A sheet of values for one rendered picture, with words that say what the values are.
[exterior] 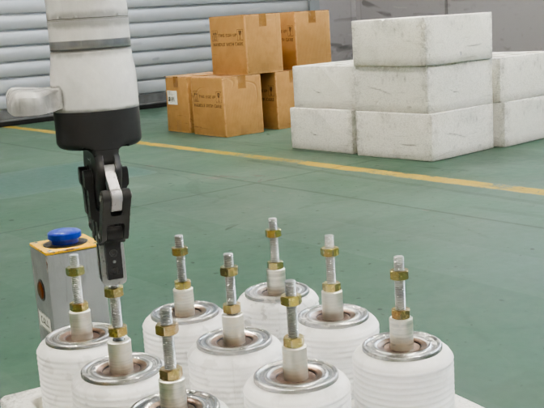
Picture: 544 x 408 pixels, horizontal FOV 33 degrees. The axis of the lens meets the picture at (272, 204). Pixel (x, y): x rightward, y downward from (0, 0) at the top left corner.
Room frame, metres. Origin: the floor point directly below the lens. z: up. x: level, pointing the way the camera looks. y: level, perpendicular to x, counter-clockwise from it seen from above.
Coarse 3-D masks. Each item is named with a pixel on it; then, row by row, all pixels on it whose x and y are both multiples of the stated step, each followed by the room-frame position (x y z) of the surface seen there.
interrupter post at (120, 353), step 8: (112, 344) 0.82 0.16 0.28; (120, 344) 0.82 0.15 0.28; (128, 344) 0.82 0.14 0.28; (112, 352) 0.82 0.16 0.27; (120, 352) 0.82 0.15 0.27; (128, 352) 0.82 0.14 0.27; (112, 360) 0.82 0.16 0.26; (120, 360) 0.82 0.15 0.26; (128, 360) 0.82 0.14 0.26; (112, 368) 0.82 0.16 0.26; (120, 368) 0.82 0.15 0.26; (128, 368) 0.82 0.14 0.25
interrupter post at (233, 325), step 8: (240, 312) 0.88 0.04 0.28; (224, 320) 0.88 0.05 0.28; (232, 320) 0.87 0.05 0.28; (240, 320) 0.88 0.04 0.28; (224, 328) 0.88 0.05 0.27; (232, 328) 0.87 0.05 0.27; (240, 328) 0.88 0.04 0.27; (224, 336) 0.88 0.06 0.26; (232, 336) 0.87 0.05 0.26; (240, 336) 0.88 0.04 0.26; (224, 344) 0.88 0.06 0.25; (232, 344) 0.87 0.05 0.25; (240, 344) 0.87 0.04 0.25
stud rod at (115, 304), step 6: (114, 300) 0.82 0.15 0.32; (120, 300) 0.83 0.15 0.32; (114, 306) 0.82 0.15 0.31; (120, 306) 0.82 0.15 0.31; (114, 312) 0.82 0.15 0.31; (120, 312) 0.82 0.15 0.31; (114, 318) 0.82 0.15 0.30; (120, 318) 0.82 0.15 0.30; (114, 324) 0.82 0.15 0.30; (120, 324) 0.82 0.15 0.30
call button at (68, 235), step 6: (60, 228) 1.11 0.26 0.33; (66, 228) 1.11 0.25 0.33; (72, 228) 1.11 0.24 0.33; (78, 228) 1.11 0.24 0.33; (48, 234) 1.09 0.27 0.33; (54, 234) 1.08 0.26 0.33; (60, 234) 1.08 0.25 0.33; (66, 234) 1.08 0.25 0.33; (72, 234) 1.09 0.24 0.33; (78, 234) 1.09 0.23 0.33; (54, 240) 1.08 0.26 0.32; (60, 240) 1.08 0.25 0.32; (66, 240) 1.09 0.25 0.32; (72, 240) 1.09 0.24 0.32; (78, 240) 1.10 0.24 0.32
